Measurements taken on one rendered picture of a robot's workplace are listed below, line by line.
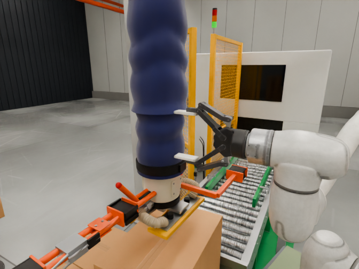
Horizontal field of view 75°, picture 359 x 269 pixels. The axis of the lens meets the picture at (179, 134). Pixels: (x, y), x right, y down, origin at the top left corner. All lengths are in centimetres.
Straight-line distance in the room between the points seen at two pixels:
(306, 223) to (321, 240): 51
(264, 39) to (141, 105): 949
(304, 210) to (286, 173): 9
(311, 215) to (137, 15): 79
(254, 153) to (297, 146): 10
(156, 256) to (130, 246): 15
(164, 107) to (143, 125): 12
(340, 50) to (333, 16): 116
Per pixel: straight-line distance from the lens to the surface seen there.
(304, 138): 58
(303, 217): 64
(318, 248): 116
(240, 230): 205
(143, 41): 90
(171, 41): 89
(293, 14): 1027
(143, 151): 98
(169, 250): 123
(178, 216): 109
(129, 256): 122
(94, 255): 187
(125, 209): 94
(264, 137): 58
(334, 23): 1021
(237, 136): 60
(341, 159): 58
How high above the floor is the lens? 177
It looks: 16 degrees down
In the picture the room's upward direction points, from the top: straight up
